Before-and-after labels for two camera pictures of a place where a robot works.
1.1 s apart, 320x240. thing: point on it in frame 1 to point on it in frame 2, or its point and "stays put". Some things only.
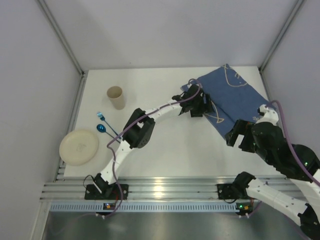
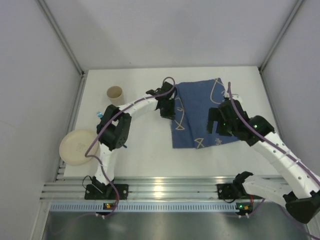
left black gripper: (203, 105) to (167, 107)
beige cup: (115, 93) stays put
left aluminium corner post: (83, 73) stays put
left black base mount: (92, 192) stays put
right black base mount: (230, 191) stays put
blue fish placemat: (231, 98) to (189, 128)
